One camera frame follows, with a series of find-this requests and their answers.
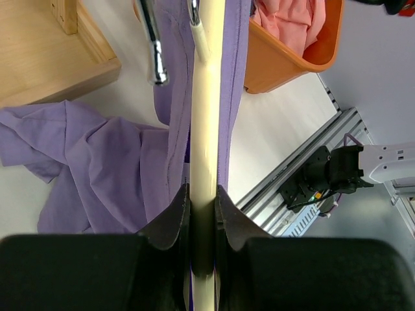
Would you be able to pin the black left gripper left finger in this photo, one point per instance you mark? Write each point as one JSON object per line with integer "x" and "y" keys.
{"x": 147, "y": 270}

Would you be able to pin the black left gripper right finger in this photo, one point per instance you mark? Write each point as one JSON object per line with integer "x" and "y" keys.
{"x": 257, "y": 271}

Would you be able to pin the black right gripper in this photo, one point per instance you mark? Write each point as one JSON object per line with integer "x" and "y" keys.
{"x": 393, "y": 7}

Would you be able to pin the pink t shirt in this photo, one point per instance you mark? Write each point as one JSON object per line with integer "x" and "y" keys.
{"x": 295, "y": 23}

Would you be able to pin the purple t shirt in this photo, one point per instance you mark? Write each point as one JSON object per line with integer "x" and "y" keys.
{"x": 109, "y": 174}

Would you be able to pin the cream hanger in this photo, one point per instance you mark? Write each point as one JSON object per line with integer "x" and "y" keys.
{"x": 204, "y": 113}

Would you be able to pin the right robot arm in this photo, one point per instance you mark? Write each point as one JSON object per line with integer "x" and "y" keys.
{"x": 344, "y": 170}

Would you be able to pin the orange plastic basket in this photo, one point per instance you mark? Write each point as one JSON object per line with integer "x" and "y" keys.
{"x": 271, "y": 64}

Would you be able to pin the wooden clothes rack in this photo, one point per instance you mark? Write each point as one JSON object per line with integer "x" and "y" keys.
{"x": 52, "y": 51}

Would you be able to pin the aluminium frame rail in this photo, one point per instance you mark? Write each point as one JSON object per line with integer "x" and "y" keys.
{"x": 265, "y": 206}

